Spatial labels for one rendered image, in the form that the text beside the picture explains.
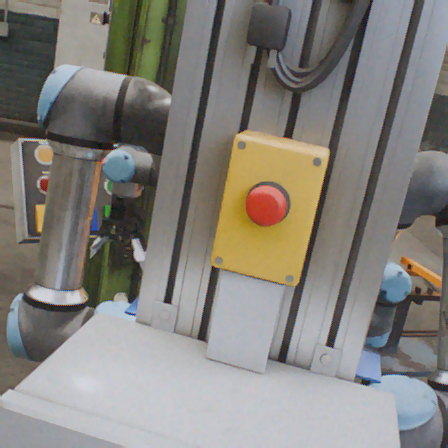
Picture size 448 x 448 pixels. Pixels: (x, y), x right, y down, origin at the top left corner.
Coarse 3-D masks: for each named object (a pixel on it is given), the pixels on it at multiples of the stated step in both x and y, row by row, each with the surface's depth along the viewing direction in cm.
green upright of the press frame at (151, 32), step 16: (144, 0) 227; (160, 0) 191; (144, 16) 199; (160, 16) 193; (176, 16) 194; (144, 32) 194; (160, 32) 194; (176, 32) 195; (144, 48) 195; (160, 48) 196; (176, 48) 197; (144, 64) 197; (112, 272) 217; (128, 272) 218; (112, 288) 218; (128, 288) 219
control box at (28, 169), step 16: (16, 144) 169; (32, 144) 170; (48, 144) 172; (16, 160) 169; (32, 160) 169; (16, 176) 169; (32, 176) 168; (48, 176) 170; (16, 192) 170; (32, 192) 167; (16, 208) 170; (32, 208) 166; (96, 208) 177; (16, 224) 170; (32, 224) 165; (32, 240) 167; (112, 240) 185
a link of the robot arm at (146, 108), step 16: (144, 80) 104; (128, 96) 101; (144, 96) 102; (160, 96) 104; (128, 112) 101; (144, 112) 102; (160, 112) 103; (128, 128) 102; (144, 128) 103; (160, 128) 104; (144, 144) 106; (160, 144) 107; (160, 160) 121
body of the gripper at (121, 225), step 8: (112, 192) 158; (112, 200) 154; (120, 200) 157; (128, 200) 155; (136, 200) 157; (112, 208) 155; (120, 208) 156; (128, 208) 158; (112, 216) 156; (120, 216) 157; (128, 216) 160; (112, 224) 156; (120, 224) 155; (128, 224) 156; (136, 224) 161; (104, 232) 158; (112, 232) 157; (120, 232) 156; (128, 232) 157; (120, 240) 156; (128, 240) 158
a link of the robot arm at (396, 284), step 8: (392, 264) 134; (384, 272) 132; (392, 272) 131; (400, 272) 131; (384, 280) 131; (392, 280) 131; (400, 280) 131; (408, 280) 131; (384, 288) 131; (392, 288) 131; (400, 288) 132; (408, 288) 132; (384, 296) 132; (392, 296) 132; (400, 296) 132
